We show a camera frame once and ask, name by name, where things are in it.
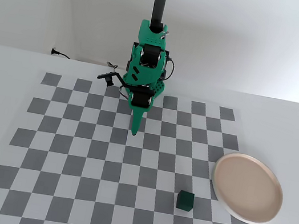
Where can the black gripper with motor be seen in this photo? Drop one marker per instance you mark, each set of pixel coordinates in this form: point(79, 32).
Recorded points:
point(140, 99)

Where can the dark green dice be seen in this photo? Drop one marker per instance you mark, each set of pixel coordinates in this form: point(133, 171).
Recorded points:
point(185, 201)

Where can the green perforated robot base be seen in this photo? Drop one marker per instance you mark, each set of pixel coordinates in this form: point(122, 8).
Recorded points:
point(160, 89)

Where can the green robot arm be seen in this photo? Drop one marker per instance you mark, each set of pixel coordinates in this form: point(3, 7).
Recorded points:
point(144, 73)

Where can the beige round plate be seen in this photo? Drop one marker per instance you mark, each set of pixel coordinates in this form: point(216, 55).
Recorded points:
point(247, 188)

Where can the grey checkered mat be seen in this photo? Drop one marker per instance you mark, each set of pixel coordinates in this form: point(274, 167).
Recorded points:
point(93, 166)

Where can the black vertical pole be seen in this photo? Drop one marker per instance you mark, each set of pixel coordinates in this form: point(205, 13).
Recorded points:
point(160, 1)

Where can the black wrist camera board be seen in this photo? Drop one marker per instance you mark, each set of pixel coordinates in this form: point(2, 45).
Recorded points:
point(108, 76)

